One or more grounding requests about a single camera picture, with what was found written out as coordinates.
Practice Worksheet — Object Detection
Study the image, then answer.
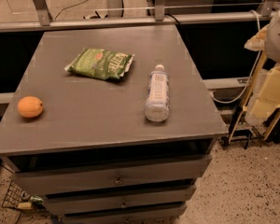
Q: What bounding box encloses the clear blue plastic water bottle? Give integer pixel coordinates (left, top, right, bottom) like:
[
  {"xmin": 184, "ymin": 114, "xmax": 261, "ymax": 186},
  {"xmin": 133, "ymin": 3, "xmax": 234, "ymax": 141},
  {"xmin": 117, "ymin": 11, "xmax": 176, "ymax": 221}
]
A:
[{"xmin": 145, "ymin": 64, "xmax": 169, "ymax": 122}]

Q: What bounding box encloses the bottom grey drawer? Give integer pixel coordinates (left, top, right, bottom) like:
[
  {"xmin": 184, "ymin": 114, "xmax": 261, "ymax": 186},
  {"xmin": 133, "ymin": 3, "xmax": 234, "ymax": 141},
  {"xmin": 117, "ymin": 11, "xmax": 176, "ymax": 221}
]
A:
[{"xmin": 63, "ymin": 203, "xmax": 186, "ymax": 224}]

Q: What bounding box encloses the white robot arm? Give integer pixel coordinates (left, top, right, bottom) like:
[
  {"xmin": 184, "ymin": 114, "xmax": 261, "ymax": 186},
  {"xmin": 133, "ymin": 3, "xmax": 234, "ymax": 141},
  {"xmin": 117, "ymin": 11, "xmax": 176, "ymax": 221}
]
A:
[{"xmin": 245, "ymin": 9, "xmax": 280, "ymax": 120}]

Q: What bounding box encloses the top grey drawer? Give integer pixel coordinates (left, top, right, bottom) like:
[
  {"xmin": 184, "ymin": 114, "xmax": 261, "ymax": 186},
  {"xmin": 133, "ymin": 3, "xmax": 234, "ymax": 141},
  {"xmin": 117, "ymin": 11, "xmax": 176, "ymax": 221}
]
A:
[{"xmin": 13, "ymin": 155, "xmax": 212, "ymax": 195}]

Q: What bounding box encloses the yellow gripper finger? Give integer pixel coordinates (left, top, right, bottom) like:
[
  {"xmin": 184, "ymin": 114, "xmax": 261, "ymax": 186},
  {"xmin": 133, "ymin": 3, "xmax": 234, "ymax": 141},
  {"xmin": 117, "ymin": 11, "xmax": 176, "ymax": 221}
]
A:
[
  {"xmin": 249, "ymin": 63, "xmax": 280, "ymax": 119},
  {"xmin": 244, "ymin": 25, "xmax": 268, "ymax": 51}
]

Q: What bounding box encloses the orange fruit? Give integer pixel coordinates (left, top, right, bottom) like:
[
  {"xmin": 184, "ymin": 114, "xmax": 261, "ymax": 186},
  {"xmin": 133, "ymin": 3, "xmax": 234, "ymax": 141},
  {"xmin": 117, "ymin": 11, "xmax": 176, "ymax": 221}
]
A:
[{"xmin": 18, "ymin": 96, "xmax": 44, "ymax": 118}]

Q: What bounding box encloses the green chip bag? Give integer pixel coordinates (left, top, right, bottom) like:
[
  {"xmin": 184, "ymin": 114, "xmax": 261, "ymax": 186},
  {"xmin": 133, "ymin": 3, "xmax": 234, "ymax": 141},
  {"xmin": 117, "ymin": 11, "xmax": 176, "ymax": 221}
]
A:
[{"xmin": 64, "ymin": 48, "xmax": 133, "ymax": 80}]

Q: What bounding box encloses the yellow floor cable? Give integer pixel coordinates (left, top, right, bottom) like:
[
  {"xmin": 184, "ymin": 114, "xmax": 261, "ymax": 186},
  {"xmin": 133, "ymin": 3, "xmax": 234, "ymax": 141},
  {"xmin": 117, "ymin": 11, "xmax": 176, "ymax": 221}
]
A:
[{"xmin": 53, "ymin": 0, "xmax": 106, "ymax": 21}]

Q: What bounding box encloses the grey drawer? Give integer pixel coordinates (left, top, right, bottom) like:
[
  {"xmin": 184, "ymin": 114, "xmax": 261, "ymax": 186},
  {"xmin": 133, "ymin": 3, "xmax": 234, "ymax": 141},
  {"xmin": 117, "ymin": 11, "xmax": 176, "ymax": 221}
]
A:
[
  {"xmin": 13, "ymin": 155, "xmax": 212, "ymax": 195},
  {"xmin": 63, "ymin": 203, "xmax": 186, "ymax": 224},
  {"xmin": 44, "ymin": 185, "xmax": 196, "ymax": 216}
]

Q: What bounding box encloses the black cable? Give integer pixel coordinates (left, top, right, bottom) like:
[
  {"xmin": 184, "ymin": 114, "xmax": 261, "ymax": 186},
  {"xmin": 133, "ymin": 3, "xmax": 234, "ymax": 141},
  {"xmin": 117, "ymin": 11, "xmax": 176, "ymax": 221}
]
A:
[{"xmin": 166, "ymin": 13, "xmax": 190, "ymax": 45}]

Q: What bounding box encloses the white cable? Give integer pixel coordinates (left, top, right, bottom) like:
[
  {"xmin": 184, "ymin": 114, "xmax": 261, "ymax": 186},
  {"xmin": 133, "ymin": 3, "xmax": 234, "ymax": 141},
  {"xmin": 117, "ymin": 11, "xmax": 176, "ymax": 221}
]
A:
[{"xmin": 210, "ymin": 9, "xmax": 263, "ymax": 105}]

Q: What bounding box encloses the middle grey drawer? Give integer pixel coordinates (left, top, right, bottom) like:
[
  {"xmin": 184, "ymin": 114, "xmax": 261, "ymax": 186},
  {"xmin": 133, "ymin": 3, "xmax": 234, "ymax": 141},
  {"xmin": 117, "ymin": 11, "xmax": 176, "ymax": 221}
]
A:
[{"xmin": 44, "ymin": 185, "xmax": 196, "ymax": 216}]

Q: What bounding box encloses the wire basket on floor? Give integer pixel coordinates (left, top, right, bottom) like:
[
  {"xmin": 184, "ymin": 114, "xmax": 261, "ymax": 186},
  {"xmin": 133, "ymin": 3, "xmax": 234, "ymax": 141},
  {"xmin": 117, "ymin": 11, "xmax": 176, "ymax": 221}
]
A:
[{"xmin": 2, "ymin": 182, "xmax": 45, "ymax": 211}]

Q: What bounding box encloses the yellow wooden cart frame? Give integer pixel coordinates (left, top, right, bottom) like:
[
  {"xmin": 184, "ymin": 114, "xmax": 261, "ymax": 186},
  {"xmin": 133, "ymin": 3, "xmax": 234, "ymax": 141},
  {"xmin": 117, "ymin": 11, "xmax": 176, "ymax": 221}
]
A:
[{"xmin": 220, "ymin": 52, "xmax": 280, "ymax": 147}]

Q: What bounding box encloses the grey drawer cabinet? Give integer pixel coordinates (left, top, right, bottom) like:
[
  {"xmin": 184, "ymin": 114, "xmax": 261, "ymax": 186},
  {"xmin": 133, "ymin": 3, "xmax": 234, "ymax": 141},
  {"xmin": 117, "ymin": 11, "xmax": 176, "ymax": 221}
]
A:
[{"xmin": 0, "ymin": 25, "xmax": 229, "ymax": 224}]

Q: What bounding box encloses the metal railing frame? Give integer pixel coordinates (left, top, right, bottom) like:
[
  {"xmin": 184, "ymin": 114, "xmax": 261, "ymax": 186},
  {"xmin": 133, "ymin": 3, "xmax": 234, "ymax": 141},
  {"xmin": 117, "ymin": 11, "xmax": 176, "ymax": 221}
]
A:
[{"xmin": 0, "ymin": 0, "xmax": 280, "ymax": 32}]

